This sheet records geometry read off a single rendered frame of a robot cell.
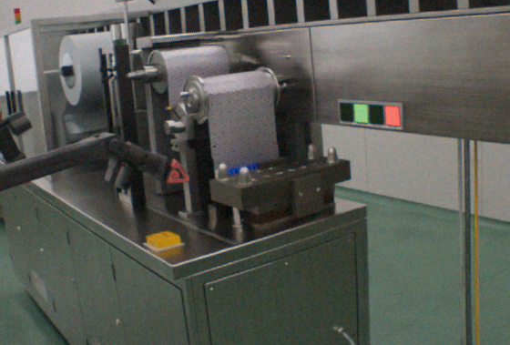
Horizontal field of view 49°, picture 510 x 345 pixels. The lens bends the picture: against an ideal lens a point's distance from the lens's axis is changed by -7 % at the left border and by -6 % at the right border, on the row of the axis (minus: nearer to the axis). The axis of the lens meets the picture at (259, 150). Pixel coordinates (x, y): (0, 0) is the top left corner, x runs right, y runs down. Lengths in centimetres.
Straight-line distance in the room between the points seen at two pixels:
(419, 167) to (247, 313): 324
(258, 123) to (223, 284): 54
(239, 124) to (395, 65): 51
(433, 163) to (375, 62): 300
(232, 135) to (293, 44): 36
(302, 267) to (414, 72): 62
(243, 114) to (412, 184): 311
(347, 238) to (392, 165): 312
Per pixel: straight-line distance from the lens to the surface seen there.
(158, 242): 156
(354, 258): 183
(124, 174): 160
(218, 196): 169
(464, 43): 145
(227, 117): 177
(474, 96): 145
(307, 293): 173
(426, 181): 468
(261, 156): 185
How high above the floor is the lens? 141
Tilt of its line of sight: 11 degrees down
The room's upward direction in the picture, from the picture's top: 5 degrees counter-clockwise
